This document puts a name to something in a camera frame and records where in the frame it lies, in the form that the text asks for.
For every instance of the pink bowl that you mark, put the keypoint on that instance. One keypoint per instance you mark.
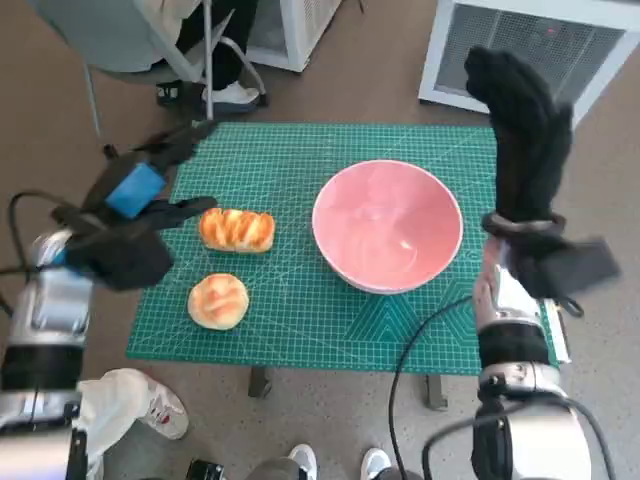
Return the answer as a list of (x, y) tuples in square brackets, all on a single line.
[(385, 225)]

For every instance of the small white grilled cabinet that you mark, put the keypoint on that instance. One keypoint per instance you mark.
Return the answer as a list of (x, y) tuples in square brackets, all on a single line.
[(290, 30)]

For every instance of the round toy bread bun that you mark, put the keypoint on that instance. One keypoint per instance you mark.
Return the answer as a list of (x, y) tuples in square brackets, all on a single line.
[(217, 302)]

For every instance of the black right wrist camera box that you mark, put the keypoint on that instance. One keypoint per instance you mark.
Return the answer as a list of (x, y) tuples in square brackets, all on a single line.
[(565, 270)]

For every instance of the seated person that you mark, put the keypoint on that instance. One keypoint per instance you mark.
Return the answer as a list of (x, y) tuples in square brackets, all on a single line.
[(225, 50)]

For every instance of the black left hand blue tape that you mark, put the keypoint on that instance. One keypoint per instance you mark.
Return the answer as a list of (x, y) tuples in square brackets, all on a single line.
[(135, 192)]

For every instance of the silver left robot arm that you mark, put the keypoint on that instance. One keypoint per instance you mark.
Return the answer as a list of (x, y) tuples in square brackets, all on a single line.
[(45, 320)]

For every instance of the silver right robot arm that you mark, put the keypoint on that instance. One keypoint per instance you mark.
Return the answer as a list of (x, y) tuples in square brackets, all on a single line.
[(515, 350)]

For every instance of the grey table leg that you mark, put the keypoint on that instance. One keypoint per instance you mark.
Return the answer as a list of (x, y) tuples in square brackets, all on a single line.
[(435, 395), (260, 382)]

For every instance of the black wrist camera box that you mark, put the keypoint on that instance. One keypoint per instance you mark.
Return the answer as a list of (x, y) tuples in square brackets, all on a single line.
[(125, 260), (565, 270)]

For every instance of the black gloved right hand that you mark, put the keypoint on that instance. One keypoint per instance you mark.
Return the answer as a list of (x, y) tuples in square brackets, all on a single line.
[(530, 150)]

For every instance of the long toy bread loaf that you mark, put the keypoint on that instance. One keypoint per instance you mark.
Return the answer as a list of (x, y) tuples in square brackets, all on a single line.
[(237, 230)]

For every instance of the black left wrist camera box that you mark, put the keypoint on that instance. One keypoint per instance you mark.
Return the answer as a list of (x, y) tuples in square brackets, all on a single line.
[(125, 260)]

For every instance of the green cutting mat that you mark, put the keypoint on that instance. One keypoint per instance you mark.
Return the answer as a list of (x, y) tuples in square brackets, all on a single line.
[(300, 310)]

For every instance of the large white grilled air unit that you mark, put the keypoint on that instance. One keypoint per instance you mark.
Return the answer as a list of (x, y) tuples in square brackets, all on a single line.
[(525, 45)]

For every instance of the white shoe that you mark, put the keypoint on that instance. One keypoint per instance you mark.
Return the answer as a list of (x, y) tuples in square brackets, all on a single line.
[(302, 462), (375, 462)]

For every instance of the person in white clothes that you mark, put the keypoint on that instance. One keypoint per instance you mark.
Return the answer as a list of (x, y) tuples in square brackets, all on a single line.
[(120, 400)]

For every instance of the black glossy device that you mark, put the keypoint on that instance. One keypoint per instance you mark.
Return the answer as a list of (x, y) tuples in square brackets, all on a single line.
[(205, 471)]

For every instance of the grey office chair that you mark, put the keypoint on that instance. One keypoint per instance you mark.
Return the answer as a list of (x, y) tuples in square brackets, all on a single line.
[(120, 40)]

